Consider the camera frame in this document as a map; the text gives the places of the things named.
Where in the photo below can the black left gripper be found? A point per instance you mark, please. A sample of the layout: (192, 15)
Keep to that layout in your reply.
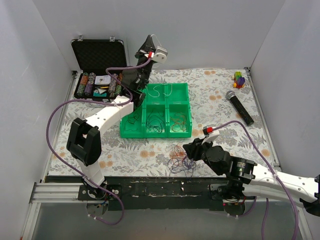
(144, 53)

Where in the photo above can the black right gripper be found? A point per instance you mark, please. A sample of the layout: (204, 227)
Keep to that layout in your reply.
(197, 149)

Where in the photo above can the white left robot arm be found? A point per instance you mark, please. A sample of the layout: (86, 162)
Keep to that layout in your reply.
(84, 140)

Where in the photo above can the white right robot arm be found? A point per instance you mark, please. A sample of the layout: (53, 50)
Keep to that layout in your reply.
(246, 178)

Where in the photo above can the green compartment tray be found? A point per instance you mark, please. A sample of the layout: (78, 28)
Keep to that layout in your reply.
(164, 113)

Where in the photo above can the floral patterned table mat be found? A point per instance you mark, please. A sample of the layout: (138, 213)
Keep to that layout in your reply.
(209, 106)

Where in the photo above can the black microphone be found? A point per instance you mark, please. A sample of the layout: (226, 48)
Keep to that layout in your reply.
(231, 96)

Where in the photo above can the colourful toy block figure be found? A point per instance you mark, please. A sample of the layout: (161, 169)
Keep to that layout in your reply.
(238, 80)

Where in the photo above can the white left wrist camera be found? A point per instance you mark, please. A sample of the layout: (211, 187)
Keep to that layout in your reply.
(159, 55)

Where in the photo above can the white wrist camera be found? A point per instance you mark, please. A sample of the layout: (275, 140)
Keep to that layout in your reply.
(159, 55)
(209, 134)

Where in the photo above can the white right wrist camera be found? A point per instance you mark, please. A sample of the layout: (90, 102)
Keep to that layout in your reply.
(209, 134)

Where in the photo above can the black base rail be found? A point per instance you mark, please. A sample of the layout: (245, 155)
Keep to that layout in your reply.
(160, 193)

